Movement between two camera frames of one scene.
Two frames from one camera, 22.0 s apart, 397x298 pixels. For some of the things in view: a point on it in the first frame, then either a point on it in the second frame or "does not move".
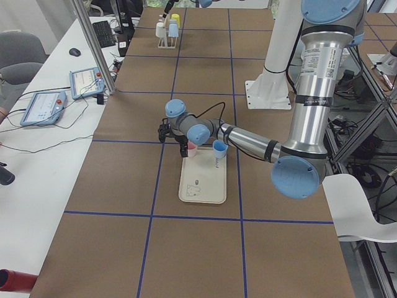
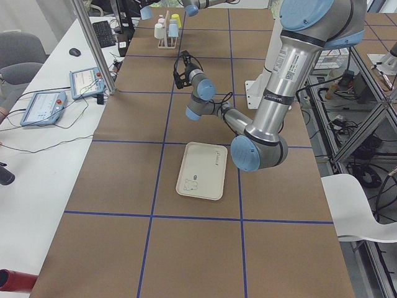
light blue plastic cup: (173, 30) does not move
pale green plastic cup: (160, 30) does not move
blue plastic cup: (219, 148) → (146, 13)
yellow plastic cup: (176, 16) does not move
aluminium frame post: (94, 46) does not move
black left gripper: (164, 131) → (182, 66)
